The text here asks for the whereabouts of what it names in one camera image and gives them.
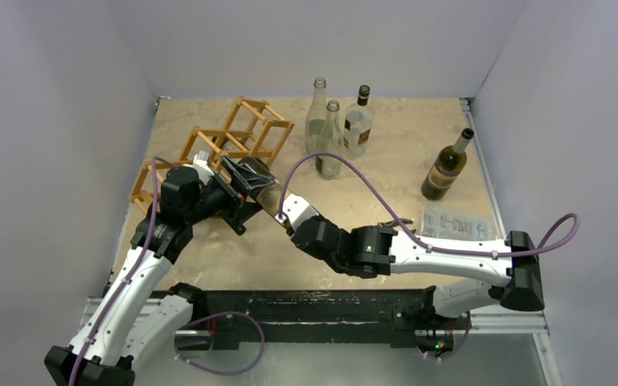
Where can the black pruning shears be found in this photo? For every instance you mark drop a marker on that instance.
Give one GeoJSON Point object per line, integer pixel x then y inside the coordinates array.
{"type": "Point", "coordinates": [402, 222]}

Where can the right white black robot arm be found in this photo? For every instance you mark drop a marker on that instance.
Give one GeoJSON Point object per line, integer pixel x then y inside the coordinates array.
{"type": "Point", "coordinates": [491, 272]}

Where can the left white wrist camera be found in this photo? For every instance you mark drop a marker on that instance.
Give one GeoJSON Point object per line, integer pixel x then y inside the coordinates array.
{"type": "Point", "coordinates": [200, 164]}

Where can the clear plastic parts box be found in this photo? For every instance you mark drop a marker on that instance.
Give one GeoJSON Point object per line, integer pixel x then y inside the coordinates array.
{"type": "Point", "coordinates": [437, 221]}

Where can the clear bottle front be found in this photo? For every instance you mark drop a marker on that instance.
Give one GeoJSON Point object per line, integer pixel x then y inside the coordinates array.
{"type": "Point", "coordinates": [329, 140]}

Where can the dark bottle in lower rack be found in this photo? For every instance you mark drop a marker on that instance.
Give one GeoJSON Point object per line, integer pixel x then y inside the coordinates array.
{"type": "Point", "coordinates": [236, 221]}

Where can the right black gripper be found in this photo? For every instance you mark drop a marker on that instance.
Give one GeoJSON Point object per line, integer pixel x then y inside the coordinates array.
{"type": "Point", "coordinates": [283, 223]}

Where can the wooden wine rack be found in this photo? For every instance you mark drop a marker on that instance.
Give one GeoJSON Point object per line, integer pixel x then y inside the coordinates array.
{"type": "Point", "coordinates": [251, 128]}

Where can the olive green wine bottle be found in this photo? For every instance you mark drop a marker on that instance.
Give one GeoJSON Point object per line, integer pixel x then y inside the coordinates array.
{"type": "Point", "coordinates": [270, 197]}

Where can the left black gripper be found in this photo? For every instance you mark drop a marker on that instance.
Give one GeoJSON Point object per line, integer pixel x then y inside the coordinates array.
{"type": "Point", "coordinates": [243, 178]}

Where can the tall clear bottle back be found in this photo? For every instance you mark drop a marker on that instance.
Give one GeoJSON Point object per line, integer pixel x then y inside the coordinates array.
{"type": "Point", "coordinates": [316, 115]}

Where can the green wine bottle far right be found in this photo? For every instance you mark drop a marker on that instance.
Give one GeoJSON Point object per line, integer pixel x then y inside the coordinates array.
{"type": "Point", "coordinates": [447, 166]}

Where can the clear liquor bottle black cap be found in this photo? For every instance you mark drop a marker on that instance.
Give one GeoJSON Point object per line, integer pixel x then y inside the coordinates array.
{"type": "Point", "coordinates": [358, 123]}

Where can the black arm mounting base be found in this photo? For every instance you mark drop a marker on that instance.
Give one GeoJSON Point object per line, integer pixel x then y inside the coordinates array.
{"type": "Point", "coordinates": [228, 318]}

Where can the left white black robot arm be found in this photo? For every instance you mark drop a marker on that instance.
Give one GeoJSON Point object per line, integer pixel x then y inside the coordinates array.
{"type": "Point", "coordinates": [116, 339]}

